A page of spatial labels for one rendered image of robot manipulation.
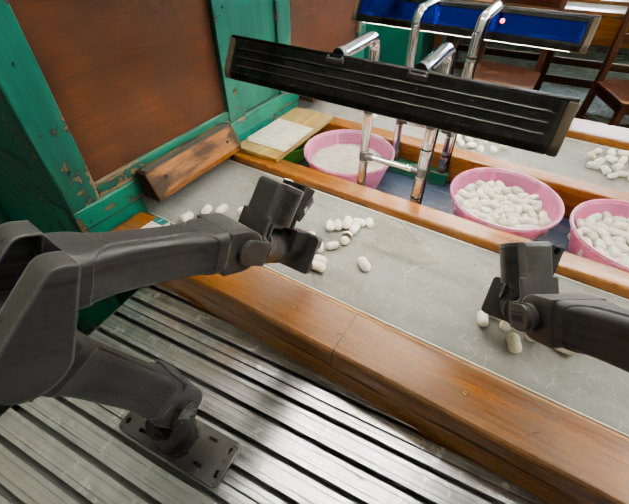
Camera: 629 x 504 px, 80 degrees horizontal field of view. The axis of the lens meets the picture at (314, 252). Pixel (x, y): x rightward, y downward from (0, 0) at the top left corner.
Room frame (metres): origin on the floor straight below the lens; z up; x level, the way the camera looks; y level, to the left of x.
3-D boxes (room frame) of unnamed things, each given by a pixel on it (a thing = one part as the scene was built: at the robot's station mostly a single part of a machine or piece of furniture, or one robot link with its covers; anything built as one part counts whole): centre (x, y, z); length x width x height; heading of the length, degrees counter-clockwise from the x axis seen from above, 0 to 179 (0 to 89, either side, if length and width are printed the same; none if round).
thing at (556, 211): (0.77, -0.48, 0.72); 0.27 x 0.27 x 0.10
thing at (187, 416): (0.24, 0.22, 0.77); 0.09 x 0.06 x 0.06; 52
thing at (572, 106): (0.68, -0.10, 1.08); 0.62 x 0.08 x 0.07; 59
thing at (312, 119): (1.12, 0.08, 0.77); 0.33 x 0.15 x 0.01; 149
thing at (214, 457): (0.23, 0.22, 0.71); 0.20 x 0.07 x 0.08; 64
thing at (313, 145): (1.00, -0.10, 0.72); 0.27 x 0.27 x 0.10
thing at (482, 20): (1.08, -0.36, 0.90); 0.20 x 0.19 x 0.45; 59
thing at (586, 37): (1.15, -0.39, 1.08); 0.62 x 0.08 x 0.07; 59
